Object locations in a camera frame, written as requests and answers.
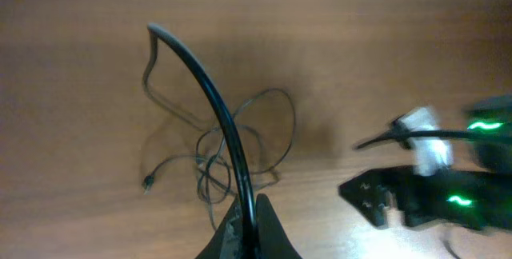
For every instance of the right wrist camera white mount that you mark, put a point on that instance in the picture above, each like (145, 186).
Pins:
(431, 153)

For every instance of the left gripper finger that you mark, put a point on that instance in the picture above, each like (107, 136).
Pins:
(269, 241)

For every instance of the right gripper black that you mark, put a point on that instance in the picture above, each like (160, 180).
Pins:
(475, 192)

